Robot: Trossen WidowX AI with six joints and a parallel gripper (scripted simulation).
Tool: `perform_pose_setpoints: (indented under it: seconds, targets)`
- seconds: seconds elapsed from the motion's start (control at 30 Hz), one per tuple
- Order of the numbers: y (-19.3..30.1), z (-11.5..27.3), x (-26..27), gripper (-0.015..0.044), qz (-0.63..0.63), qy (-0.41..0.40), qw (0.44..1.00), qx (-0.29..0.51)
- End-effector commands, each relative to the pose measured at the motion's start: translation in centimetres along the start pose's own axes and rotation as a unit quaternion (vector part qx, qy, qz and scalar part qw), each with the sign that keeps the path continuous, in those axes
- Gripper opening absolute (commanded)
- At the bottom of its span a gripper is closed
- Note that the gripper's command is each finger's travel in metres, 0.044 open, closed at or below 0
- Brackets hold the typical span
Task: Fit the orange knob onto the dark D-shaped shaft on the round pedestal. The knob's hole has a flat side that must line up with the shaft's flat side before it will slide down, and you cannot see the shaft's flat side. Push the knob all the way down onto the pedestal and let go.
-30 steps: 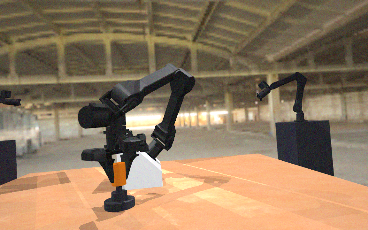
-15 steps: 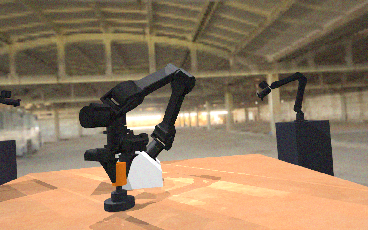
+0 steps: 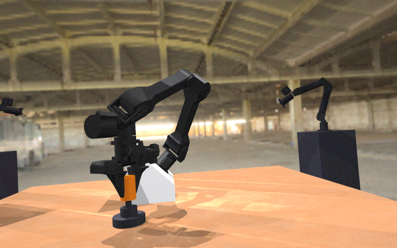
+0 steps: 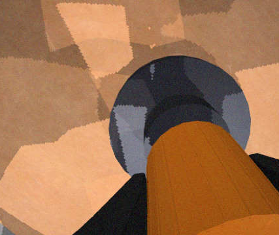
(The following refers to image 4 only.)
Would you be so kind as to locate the orange-brown cylinder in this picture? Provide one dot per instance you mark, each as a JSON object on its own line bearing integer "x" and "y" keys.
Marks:
{"x": 201, "y": 182}

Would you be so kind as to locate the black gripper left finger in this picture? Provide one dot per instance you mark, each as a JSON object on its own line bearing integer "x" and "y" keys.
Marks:
{"x": 124, "y": 214}

